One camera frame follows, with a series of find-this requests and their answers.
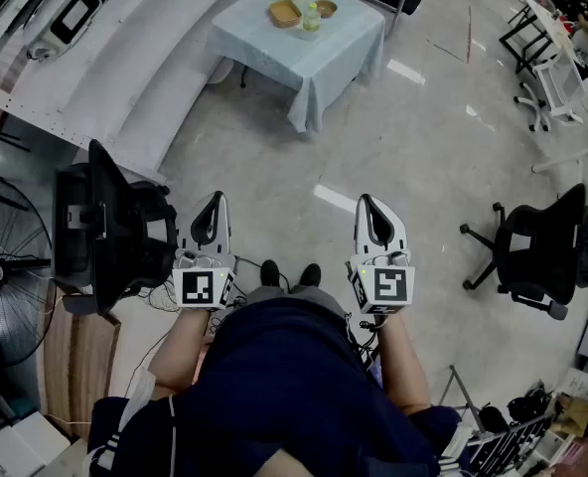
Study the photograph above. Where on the white mesh office chair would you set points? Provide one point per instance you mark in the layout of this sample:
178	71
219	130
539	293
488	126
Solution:
562	85

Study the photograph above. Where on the black shoe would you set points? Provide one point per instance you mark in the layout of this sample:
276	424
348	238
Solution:
310	274
270	272

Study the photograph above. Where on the white box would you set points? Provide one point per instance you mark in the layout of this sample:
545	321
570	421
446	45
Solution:
21	445

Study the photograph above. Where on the person's grey trousers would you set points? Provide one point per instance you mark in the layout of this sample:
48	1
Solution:
274	294

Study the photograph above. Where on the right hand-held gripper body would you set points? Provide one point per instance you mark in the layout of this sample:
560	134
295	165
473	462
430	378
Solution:
388	286

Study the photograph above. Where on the rectangular wooden tray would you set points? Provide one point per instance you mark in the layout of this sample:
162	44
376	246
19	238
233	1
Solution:
285	14

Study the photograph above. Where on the wooden cabinet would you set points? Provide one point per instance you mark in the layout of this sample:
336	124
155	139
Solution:
80	356

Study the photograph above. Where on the black standing fan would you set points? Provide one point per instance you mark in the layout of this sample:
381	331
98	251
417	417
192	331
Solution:
6	271

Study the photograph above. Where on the clear bottle green cap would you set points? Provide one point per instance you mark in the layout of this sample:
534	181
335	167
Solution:
311	20

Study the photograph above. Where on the person's right forearm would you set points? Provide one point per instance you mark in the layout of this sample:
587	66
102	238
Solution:
403	361

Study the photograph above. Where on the person's navy shirt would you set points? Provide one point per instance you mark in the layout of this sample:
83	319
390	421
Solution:
284	380

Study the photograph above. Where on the white metal shelving rack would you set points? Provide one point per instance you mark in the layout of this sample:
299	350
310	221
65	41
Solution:
135	67

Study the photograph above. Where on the person's left forearm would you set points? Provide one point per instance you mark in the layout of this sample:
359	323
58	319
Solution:
180	346

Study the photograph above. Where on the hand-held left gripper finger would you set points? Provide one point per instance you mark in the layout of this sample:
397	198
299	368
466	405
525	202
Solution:
197	221
227	231

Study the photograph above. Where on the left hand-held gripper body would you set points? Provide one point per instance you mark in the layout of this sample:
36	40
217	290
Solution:
197	286

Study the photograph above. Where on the black mesh office chair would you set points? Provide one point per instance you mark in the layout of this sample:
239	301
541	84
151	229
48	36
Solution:
537	251
110	226

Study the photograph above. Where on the pale blue cloth table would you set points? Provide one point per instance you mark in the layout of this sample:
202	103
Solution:
329	55

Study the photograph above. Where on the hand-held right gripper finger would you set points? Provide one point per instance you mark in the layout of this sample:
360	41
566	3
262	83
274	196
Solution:
363	226
398	236

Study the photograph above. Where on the black frame white top table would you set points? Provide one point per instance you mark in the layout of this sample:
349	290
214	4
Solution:
547	23

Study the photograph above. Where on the round wooden bowl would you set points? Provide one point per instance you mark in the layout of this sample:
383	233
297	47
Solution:
325	9

